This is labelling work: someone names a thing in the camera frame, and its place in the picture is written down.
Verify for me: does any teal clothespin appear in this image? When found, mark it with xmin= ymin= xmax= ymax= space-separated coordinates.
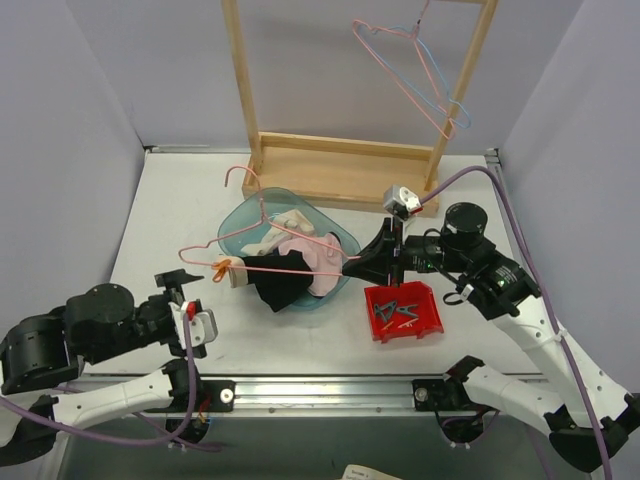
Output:
xmin=374 ymin=306 xmax=394 ymax=324
xmin=373 ymin=300 xmax=397 ymax=324
xmin=395 ymin=304 xmax=419 ymax=321

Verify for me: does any pink underwear navy trim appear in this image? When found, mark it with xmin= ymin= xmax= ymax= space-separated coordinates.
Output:
xmin=278 ymin=232 xmax=343 ymax=297

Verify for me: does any beige pink underwear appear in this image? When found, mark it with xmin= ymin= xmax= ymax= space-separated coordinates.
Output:
xmin=241 ymin=209 xmax=316 ymax=256

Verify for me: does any black underwear beige waistband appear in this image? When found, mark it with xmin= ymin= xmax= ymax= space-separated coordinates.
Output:
xmin=227 ymin=250 xmax=313 ymax=313

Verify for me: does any pink wire hanger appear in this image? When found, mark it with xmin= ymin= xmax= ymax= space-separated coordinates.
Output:
xmin=352 ymin=0 xmax=459 ymax=140
xmin=178 ymin=183 xmax=360 ymax=269

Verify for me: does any blue wire hanger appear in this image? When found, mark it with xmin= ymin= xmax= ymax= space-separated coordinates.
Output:
xmin=366 ymin=1 xmax=472 ymax=139

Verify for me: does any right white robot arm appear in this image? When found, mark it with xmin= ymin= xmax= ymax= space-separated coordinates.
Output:
xmin=342 ymin=202 xmax=639 ymax=473

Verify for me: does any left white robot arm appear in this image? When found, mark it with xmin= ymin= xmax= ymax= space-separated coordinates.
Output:
xmin=1 ymin=269 xmax=217 ymax=466

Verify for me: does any red plastic bin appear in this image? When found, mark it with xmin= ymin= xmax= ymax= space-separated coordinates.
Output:
xmin=364 ymin=281 xmax=444 ymax=343

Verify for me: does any teal plastic basin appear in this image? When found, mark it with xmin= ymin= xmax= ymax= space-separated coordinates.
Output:
xmin=217 ymin=187 xmax=364 ymax=316

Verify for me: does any wooden clothes rack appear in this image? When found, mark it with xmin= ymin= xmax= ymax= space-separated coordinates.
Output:
xmin=221 ymin=1 xmax=497 ymax=212

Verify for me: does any paper sheet bottom edge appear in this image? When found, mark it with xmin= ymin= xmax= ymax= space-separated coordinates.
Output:
xmin=340 ymin=464 xmax=400 ymax=480

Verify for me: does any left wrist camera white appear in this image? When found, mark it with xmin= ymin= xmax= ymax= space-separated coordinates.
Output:
xmin=169 ymin=301 xmax=218 ymax=349

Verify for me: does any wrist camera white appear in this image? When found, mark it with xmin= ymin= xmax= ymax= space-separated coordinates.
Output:
xmin=169 ymin=301 xmax=218 ymax=349
xmin=382 ymin=185 xmax=422 ymax=221

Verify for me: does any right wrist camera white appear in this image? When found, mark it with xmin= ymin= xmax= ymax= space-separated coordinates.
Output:
xmin=382 ymin=185 xmax=422 ymax=221

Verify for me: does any aluminium mounting rail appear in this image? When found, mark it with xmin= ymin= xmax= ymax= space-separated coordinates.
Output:
xmin=54 ymin=372 xmax=594 ymax=419

